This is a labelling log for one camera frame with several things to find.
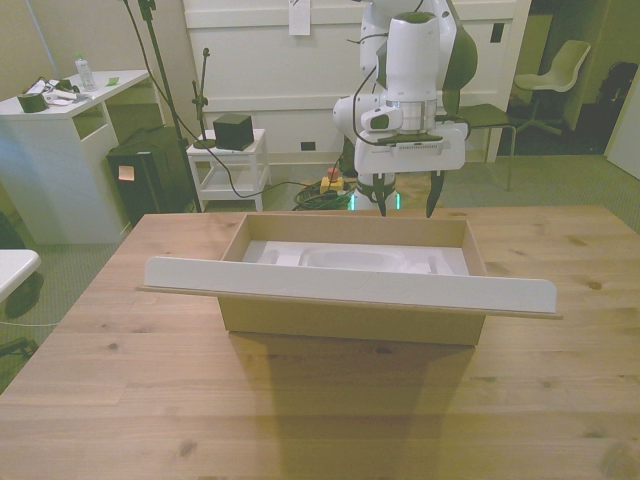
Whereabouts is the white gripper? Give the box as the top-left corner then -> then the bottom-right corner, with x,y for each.
353,121 -> 470,220

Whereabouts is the robot base with green lights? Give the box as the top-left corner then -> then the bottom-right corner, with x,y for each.
348,187 -> 404,212

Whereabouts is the brown cardboard box with lid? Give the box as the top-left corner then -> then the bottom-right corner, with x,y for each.
135,211 -> 564,348

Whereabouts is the yellow emergency stop button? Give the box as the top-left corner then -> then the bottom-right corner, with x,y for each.
320,167 -> 346,195

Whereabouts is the white foam insert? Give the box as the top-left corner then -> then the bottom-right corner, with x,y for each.
242,240 -> 472,278

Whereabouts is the dark seat metal chair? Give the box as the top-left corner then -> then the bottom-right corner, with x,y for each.
438,103 -> 517,192

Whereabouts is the white panelled cabinet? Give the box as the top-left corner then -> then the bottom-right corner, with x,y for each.
182,0 -> 533,165

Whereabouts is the white small side table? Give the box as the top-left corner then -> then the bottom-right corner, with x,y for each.
186,128 -> 273,213

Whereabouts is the black cube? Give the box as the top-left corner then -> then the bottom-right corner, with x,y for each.
212,113 -> 253,151

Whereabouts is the white swivel chair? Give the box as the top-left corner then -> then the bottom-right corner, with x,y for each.
513,39 -> 592,137

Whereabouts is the white paper sheet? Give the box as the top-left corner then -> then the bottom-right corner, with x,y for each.
288,0 -> 312,37

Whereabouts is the black bag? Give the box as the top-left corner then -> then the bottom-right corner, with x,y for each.
596,61 -> 640,152

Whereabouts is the short black stand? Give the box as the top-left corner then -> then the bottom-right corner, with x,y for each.
191,46 -> 219,151

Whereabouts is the black cabinet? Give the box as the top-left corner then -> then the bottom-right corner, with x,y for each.
105,126 -> 202,227

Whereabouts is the tall black tripod stand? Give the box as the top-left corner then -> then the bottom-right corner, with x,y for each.
121,0 -> 203,213

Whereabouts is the clear plastic water bottle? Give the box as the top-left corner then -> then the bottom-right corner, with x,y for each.
74,51 -> 98,93

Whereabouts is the white handheld device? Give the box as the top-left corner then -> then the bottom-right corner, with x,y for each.
41,86 -> 79,108

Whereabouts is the white desk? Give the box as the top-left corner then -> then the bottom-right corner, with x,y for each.
0,69 -> 167,246

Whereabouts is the white rounded table top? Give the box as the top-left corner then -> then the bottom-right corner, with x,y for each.
0,248 -> 42,304

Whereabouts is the green cable bundle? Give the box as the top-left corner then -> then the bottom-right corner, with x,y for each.
291,180 -> 355,210

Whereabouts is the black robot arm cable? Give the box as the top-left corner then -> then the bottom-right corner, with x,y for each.
348,30 -> 392,147

